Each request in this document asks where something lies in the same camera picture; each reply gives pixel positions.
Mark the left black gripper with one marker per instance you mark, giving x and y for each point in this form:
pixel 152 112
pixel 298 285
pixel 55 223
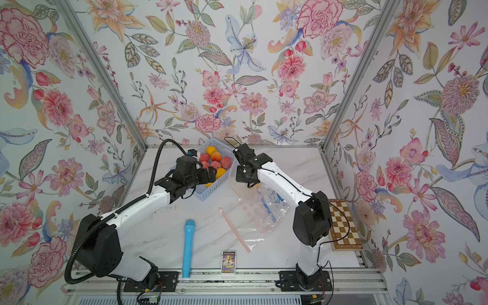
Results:
pixel 205 179

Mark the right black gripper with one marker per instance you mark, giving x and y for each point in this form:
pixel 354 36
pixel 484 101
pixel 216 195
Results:
pixel 240 177

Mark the clear pink zip-top bag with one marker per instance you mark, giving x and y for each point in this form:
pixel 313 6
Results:
pixel 242 217

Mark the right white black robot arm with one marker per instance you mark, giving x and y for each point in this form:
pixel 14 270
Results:
pixel 312 217

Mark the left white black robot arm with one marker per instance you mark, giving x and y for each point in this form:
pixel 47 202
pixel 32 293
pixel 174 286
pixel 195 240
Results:
pixel 97 251

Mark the yellow peach front centre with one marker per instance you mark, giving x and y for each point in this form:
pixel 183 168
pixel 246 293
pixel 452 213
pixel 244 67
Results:
pixel 220 173

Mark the yellow peach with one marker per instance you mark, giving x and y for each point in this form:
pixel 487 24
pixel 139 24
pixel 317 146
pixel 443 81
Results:
pixel 210 150
pixel 220 173

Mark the orange red peach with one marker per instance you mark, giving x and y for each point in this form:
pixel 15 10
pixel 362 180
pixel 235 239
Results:
pixel 216 156

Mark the yellow peach top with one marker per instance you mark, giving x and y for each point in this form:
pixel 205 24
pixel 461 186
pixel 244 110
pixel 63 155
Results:
pixel 210 150

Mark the clear blue zip-top bag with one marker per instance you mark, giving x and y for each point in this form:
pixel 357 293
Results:
pixel 272 207

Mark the blue perforated plastic basket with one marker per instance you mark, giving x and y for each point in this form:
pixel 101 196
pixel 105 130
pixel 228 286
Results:
pixel 204 191

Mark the light blue toy microphone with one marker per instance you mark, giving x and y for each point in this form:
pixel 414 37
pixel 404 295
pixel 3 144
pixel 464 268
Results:
pixel 189 229

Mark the small purple card box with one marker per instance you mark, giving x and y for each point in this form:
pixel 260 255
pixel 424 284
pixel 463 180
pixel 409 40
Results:
pixel 228 262

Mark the wooden chessboard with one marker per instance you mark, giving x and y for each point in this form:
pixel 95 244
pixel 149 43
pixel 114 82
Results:
pixel 343 233

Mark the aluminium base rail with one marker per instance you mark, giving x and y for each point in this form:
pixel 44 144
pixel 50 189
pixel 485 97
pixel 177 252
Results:
pixel 244 281

